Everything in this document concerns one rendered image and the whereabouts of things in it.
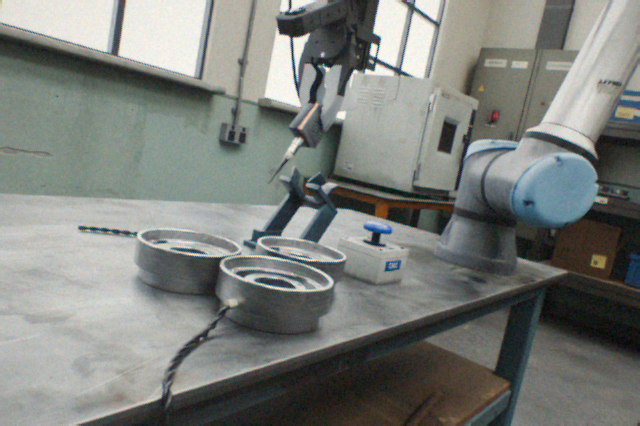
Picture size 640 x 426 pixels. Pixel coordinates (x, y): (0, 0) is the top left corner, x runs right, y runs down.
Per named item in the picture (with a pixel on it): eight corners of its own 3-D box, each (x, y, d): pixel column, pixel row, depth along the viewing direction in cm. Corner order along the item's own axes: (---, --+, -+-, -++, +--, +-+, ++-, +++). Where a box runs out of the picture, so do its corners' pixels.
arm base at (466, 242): (453, 250, 106) (463, 204, 105) (525, 271, 97) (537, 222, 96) (420, 253, 94) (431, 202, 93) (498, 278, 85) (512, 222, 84)
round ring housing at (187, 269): (109, 269, 50) (114, 229, 49) (188, 260, 59) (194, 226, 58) (179, 304, 44) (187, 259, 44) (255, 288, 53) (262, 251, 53)
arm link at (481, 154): (497, 212, 101) (513, 146, 100) (536, 225, 88) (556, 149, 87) (443, 202, 99) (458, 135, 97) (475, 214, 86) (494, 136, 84)
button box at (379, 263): (375, 285, 64) (383, 249, 63) (332, 269, 68) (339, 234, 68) (406, 280, 70) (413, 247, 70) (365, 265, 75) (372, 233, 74)
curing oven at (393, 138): (419, 201, 267) (446, 79, 259) (331, 179, 305) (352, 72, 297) (464, 204, 315) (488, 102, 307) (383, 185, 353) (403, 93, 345)
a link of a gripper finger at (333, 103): (360, 136, 73) (367, 72, 72) (334, 130, 68) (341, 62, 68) (343, 136, 75) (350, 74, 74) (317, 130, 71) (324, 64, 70)
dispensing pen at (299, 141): (253, 172, 67) (318, 85, 73) (268, 191, 70) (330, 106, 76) (263, 175, 66) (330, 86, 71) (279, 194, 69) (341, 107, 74)
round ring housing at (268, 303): (262, 288, 54) (269, 251, 53) (345, 323, 48) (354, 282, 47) (188, 303, 45) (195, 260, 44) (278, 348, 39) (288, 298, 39)
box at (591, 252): (619, 285, 331) (635, 230, 326) (542, 263, 357) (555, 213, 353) (622, 278, 364) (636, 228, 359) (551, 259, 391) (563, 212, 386)
